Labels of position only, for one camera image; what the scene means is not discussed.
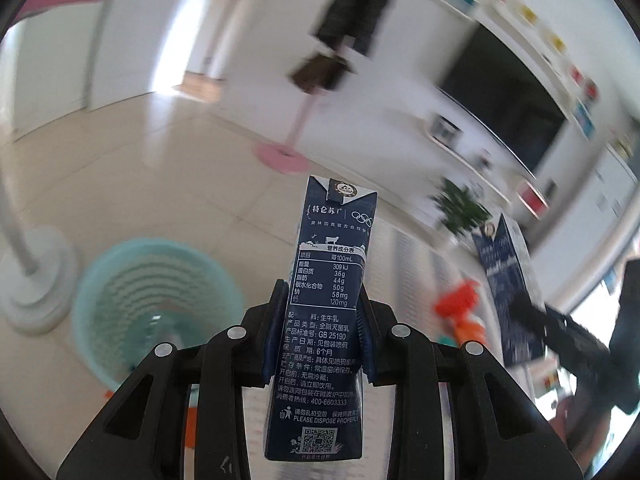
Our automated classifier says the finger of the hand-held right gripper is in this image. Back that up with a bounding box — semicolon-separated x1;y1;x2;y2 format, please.
512;294;613;376

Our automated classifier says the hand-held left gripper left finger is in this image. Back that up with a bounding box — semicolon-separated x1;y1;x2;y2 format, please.
56;280;291;480

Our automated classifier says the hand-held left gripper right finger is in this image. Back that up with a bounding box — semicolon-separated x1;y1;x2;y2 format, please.
356;290;587;480

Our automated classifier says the dark blue milk carton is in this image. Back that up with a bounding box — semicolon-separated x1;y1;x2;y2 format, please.
263;175;377;462
472;212;548;368

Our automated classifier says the orange paper box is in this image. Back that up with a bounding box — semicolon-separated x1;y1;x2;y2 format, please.
440;317;489;347

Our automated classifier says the orange plastic bag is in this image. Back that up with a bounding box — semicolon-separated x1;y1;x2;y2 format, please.
434;281;479;321

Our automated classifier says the light blue plastic basket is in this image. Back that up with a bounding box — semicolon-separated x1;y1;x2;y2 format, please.
70;239;247;396

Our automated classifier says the striped woven blanket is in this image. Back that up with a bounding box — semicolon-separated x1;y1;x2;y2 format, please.
240;222;581;480

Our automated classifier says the green potted plant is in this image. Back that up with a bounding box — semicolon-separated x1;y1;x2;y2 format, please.
436;177;494;237

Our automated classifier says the pink coat rack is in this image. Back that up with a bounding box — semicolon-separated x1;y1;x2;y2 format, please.
255;0;386;175

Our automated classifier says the pink-edged side table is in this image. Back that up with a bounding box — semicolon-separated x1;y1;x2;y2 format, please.
0;0;109;333

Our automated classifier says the brown handbag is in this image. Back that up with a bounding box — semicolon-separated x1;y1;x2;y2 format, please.
288;52;354;97

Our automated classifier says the black coat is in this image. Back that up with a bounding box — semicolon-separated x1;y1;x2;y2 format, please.
312;0;409;57

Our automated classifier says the red and white wall box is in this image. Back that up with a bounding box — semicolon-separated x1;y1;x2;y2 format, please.
516;180;549;219

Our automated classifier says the white curved wall shelf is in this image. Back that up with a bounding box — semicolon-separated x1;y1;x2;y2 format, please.
427;110;512;207

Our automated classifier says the teal wall box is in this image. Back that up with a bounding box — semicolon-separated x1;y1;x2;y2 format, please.
574;100;597;135

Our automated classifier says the wall-mounted black television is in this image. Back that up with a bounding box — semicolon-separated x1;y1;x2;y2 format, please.
437;22;569;182

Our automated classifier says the white wavy wall shelf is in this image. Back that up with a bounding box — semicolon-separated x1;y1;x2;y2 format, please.
470;0;601;111

